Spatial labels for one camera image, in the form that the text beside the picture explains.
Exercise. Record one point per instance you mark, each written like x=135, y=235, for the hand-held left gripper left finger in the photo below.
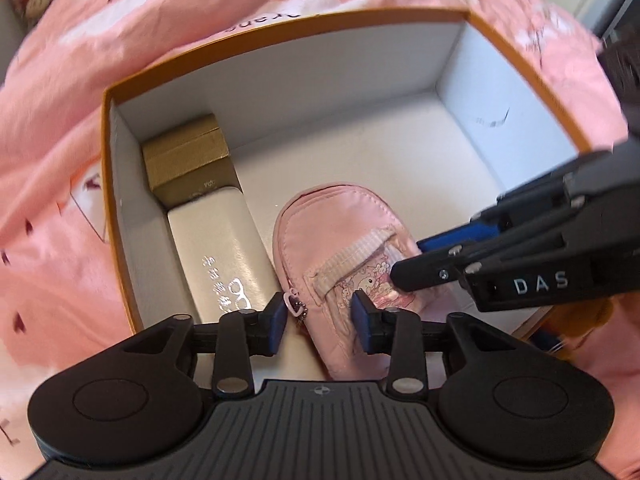
x=276, y=325

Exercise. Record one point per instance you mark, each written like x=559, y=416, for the orange cardboard box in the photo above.
x=350, y=110

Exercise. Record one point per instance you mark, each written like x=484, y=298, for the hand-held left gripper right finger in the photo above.
x=362, y=322

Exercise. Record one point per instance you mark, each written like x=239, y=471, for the white long box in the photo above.
x=215, y=240

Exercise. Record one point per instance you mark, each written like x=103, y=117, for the pink zip pouch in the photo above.
x=330, y=230

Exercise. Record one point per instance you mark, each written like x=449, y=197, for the pink printed blanket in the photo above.
x=50, y=135

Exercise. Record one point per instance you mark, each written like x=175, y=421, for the dark grey hinged box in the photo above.
x=190, y=160

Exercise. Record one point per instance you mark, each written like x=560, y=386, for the brown bear plush blue hat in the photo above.
x=580, y=325

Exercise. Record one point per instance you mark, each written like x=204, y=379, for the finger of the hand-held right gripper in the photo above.
x=420, y=272
x=450, y=237

